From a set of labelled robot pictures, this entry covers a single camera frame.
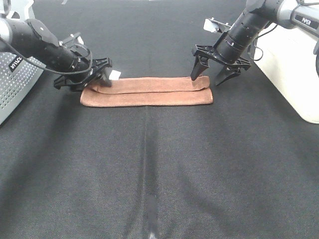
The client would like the brown towel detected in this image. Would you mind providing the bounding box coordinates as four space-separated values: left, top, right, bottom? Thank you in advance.
80 76 213 108

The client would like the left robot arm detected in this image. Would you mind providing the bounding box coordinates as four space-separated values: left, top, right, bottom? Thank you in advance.
0 17 112 92

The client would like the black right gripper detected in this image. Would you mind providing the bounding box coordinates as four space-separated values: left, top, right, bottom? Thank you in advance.
190 45 251 86

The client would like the grey perforated plastic basket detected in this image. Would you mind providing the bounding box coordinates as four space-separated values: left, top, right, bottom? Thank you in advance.
0 0 45 126

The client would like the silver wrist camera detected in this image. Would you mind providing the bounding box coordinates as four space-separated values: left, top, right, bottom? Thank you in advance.
203 17 231 33
59 32 84 48

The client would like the white woven-pattern storage box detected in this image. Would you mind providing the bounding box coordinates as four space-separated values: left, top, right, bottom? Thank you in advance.
256 24 319 124

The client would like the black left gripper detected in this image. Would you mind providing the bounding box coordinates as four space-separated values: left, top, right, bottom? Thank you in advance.
53 57 112 92

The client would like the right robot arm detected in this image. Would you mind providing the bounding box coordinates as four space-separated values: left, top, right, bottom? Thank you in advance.
190 0 319 85

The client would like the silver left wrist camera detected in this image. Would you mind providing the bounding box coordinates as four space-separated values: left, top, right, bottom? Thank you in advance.
59 32 84 48

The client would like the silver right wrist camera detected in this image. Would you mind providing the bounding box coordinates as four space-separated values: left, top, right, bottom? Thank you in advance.
203 17 231 33

